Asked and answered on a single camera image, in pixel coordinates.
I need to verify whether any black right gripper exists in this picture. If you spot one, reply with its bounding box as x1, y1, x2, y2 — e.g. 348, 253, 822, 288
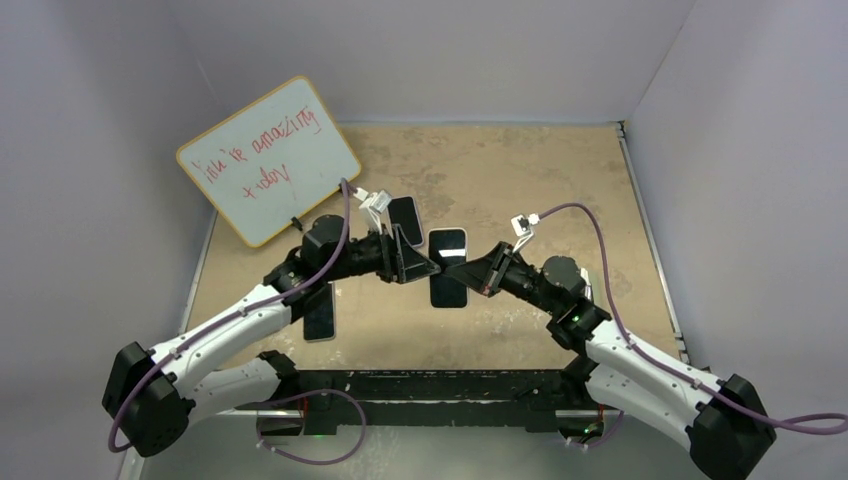
446, 242, 560, 315

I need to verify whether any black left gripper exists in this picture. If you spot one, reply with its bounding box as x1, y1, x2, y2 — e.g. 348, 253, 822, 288
324, 224, 438, 284

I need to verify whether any black phone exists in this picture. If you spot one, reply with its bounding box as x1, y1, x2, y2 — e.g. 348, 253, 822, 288
427, 228, 468, 309

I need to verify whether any lilac phone case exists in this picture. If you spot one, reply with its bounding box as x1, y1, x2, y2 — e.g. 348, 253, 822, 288
388, 196, 425, 248

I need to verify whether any silver-edged phone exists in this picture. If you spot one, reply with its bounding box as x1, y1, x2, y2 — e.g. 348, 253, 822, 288
303, 283, 336, 342

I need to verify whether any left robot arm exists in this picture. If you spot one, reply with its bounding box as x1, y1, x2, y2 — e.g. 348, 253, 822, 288
102, 215, 441, 457

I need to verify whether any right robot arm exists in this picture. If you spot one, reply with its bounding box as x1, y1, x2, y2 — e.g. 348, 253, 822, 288
445, 242, 776, 479

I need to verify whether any yellow-framed whiteboard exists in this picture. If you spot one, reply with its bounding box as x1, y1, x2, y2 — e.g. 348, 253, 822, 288
176, 76, 362, 248

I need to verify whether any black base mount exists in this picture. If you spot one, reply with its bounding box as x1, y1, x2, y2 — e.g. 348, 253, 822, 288
244, 351, 623, 443

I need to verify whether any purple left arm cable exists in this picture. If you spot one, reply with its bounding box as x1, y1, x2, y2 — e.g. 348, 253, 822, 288
107, 178, 368, 466

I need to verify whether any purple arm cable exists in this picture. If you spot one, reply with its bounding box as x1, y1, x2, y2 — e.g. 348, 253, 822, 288
107, 178, 368, 466
513, 202, 848, 452

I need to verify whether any aluminium rail frame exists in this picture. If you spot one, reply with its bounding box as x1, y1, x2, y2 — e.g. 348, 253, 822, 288
121, 400, 701, 479

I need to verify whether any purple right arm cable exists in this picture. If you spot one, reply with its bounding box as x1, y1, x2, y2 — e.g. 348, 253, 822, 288
513, 202, 848, 452

